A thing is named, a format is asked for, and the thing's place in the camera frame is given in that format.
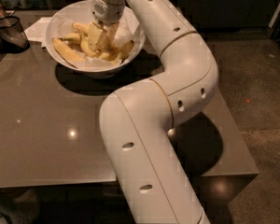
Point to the dark glass container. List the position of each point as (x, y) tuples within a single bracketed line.
[(12, 36)]

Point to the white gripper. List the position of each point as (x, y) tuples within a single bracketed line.
[(109, 11)]

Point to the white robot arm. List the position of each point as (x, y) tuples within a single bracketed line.
[(135, 120)]

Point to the right short yellow banana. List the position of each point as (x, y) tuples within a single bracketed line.
[(121, 53)]

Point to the white bowl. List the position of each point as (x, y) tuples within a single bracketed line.
[(61, 25)]

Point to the white paper sheet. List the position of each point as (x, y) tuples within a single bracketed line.
[(36, 32)]

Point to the long yellow banana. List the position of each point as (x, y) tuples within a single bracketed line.
[(107, 52)]

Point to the white paper bowl liner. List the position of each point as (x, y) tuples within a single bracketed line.
[(75, 39)]

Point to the left yellow banana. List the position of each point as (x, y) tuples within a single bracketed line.
[(66, 52)]

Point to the small back yellow banana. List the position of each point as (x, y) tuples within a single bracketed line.
[(75, 38)]

